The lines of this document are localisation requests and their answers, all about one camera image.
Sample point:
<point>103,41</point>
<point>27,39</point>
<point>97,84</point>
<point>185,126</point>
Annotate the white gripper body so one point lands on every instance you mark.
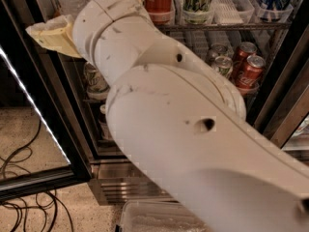
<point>84,26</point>

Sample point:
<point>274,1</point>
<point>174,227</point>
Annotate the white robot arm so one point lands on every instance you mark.
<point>246,218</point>

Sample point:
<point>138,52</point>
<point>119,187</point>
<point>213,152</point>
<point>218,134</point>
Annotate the red Coca-Cola can top shelf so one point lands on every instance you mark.
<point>159,10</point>

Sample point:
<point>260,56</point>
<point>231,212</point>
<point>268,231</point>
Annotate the green tall can top shelf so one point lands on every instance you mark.
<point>196,11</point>

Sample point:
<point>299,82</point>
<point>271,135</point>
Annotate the empty white tray top shelf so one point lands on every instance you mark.
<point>232,11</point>

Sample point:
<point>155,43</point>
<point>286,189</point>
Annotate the silver can rear middle shelf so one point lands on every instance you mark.
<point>217,49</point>

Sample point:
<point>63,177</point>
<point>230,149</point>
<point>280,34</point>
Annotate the dark juice bottle bottom shelf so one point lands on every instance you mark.
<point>103,124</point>

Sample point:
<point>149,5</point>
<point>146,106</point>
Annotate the open glass fridge door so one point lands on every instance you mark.
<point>41,144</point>

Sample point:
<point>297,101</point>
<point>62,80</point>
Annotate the stainless steel fridge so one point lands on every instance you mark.
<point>106,178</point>

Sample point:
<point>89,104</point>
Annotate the green 7up can front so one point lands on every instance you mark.
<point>96,86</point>

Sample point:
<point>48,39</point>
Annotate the white green can front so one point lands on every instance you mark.
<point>223,65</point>

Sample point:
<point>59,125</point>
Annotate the red Coke can rear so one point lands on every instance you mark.
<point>244,50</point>

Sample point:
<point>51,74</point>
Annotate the red coke can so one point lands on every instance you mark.
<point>244,50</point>
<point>250,71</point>

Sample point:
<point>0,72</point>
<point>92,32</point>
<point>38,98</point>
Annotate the red Coke can front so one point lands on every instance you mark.
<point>250,71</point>

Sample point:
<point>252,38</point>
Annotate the clear plastic bin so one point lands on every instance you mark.
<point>152,216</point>

